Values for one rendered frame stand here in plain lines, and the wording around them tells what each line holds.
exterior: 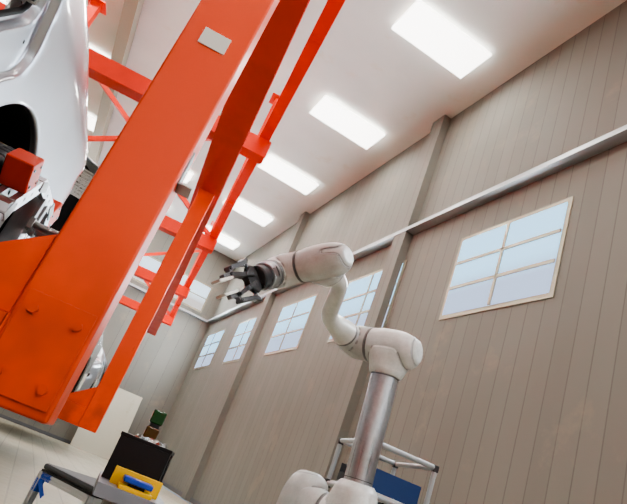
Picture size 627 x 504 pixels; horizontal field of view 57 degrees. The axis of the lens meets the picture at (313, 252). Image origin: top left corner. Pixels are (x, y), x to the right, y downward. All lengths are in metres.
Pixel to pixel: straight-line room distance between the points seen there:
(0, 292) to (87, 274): 0.16
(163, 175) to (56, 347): 0.43
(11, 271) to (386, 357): 1.30
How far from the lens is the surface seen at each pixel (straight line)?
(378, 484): 3.21
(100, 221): 1.31
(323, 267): 1.73
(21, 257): 1.31
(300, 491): 2.15
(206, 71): 1.50
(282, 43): 3.81
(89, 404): 5.44
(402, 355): 2.11
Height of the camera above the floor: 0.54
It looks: 23 degrees up
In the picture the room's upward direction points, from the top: 22 degrees clockwise
